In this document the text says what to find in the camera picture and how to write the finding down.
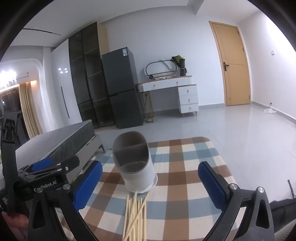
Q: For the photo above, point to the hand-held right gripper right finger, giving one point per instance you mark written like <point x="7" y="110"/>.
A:
<point x="211" y="183"/>

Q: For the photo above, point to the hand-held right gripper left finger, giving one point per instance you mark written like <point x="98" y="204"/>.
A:
<point x="89" y="183"/>

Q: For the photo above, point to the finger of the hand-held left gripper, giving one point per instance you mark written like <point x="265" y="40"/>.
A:
<point x="67" y="164"/>
<point x="41" y="164"/>

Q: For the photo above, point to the white utensil holder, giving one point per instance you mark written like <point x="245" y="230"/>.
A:
<point x="138" y="176"/>

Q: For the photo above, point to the pile of wooden chopsticks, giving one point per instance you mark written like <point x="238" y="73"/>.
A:
<point x="135" y="220"/>

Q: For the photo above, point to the person's left hand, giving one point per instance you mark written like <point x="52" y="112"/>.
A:
<point x="13" y="220"/>

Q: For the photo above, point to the grey quilted mattress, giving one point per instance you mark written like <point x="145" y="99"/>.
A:
<point x="57" y="141"/>

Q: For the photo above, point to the checkered tablecloth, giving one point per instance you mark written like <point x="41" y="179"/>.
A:
<point x="185" y="162"/>

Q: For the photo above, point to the beige curtain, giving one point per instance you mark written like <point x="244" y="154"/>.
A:
<point x="29" y="111"/>

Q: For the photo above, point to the white wardrobe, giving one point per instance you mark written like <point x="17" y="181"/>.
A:
<point x="62" y="92"/>

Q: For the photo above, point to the black bag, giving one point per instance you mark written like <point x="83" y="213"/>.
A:
<point x="283" y="210"/>

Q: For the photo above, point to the white cloth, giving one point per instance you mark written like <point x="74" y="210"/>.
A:
<point x="269" y="111"/>

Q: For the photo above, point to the white dressing table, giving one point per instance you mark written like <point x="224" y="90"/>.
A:
<point x="182" y="92"/>

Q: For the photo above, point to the dark glass cabinet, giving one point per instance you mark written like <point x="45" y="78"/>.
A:
<point x="85" y="69"/>

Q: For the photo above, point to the grey refrigerator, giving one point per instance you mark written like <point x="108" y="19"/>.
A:
<point x="120" y="76"/>

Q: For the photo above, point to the wooden door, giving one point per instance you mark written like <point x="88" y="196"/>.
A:
<point x="231" y="69"/>

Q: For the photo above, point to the green plant in black wrap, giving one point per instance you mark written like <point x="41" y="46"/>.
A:
<point x="179" y="60"/>

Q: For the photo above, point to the oval mirror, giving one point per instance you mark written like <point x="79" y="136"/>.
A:
<point x="159" y="67"/>

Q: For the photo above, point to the light grey bed frame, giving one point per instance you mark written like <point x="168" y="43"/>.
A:
<point x="92" y="144"/>

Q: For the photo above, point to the gold frame stool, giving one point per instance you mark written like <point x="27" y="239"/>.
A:
<point x="149" y="120"/>

